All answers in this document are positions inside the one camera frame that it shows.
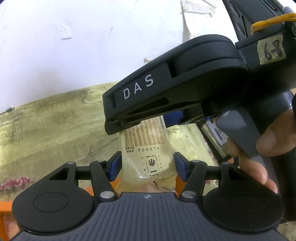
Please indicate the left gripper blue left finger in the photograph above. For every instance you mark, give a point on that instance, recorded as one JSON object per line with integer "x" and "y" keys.
{"x": 103, "y": 173}

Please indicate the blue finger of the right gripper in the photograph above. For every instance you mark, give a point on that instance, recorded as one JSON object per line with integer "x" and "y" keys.
{"x": 173, "y": 118}

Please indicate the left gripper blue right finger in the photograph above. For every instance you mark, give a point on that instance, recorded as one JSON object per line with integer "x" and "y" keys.
{"x": 193, "y": 173}

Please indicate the clear cracker pack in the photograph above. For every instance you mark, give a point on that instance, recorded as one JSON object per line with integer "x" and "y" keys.
{"x": 147, "y": 157}

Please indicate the person right hand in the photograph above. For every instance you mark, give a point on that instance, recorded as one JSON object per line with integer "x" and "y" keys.
{"x": 278, "y": 139}

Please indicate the orange cardboard tray box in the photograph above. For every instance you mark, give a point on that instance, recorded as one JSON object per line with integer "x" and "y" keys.
{"x": 9, "y": 227}

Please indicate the black camera box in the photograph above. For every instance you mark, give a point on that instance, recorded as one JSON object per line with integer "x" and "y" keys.
{"x": 245, "y": 13}

